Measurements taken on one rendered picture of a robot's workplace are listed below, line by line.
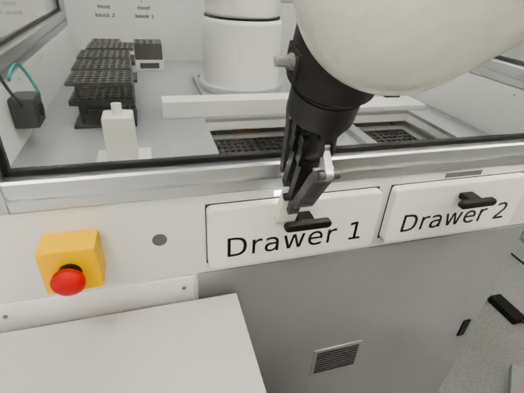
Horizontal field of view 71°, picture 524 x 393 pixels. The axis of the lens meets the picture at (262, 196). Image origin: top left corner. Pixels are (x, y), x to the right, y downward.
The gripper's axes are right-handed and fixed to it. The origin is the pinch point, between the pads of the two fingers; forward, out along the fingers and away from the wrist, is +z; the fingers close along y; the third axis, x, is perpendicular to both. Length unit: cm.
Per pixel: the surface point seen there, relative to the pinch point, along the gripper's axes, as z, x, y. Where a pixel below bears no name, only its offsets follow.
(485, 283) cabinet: 31, 54, 7
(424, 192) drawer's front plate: 2.8, 25.6, -1.4
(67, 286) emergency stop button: 4.7, -29.8, 5.2
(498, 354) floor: 95, 103, 15
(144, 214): 2.8, -20.0, -3.3
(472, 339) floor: 97, 98, 7
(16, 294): 13.5, -38.8, 0.6
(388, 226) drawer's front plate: 8.7, 20.3, 0.8
